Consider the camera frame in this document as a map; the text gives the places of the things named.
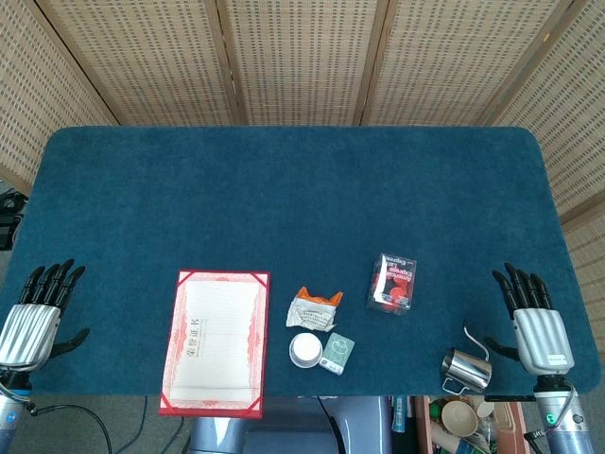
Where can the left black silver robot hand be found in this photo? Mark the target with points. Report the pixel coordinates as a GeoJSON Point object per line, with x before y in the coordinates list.
{"type": "Point", "coordinates": [28, 333]}

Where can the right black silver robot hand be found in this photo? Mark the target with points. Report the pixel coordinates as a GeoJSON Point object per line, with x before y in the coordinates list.
{"type": "Point", "coordinates": [543, 340]}

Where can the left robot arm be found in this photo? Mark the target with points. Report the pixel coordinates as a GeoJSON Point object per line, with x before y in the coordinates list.
{"type": "Point", "coordinates": [12, 402]}

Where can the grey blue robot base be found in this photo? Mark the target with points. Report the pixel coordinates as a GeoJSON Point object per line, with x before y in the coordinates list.
{"type": "Point", "coordinates": [283, 425]}

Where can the black table edge clamp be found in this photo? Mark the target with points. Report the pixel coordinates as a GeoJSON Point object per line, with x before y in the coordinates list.
{"type": "Point", "coordinates": [510, 398]}

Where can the steel gooseneck pitcher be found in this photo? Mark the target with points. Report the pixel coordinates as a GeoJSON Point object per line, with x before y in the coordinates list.
{"type": "Point", "coordinates": [465, 369]}

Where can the brown box of clutter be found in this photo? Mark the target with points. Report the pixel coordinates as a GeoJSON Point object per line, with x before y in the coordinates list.
{"type": "Point", "coordinates": [506, 425]}

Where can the black equipment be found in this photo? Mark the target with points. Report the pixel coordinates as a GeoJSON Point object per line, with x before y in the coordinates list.
{"type": "Point", "coordinates": [7, 227]}

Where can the beige bowl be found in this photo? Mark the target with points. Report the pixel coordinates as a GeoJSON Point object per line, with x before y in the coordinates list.
{"type": "Point", "coordinates": [458, 418]}

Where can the black red card box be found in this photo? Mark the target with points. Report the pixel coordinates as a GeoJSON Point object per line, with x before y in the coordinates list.
{"type": "Point", "coordinates": [394, 284]}

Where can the red certificate folder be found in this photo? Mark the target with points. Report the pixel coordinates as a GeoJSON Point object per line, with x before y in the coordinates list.
{"type": "Point", "coordinates": [215, 345]}

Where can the small green card box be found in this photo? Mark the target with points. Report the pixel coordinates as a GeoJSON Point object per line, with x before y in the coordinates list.
{"type": "Point", "coordinates": [336, 352]}

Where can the crumpled orange white snack wrapper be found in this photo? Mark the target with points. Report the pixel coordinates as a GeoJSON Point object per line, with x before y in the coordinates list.
{"type": "Point", "coordinates": [312, 312]}

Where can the blue carpet table mat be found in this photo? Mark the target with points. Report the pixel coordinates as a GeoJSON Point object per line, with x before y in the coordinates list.
{"type": "Point", "coordinates": [283, 198]}

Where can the woven bamboo folding screen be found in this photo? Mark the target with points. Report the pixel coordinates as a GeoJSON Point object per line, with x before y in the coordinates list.
{"type": "Point", "coordinates": [302, 57]}

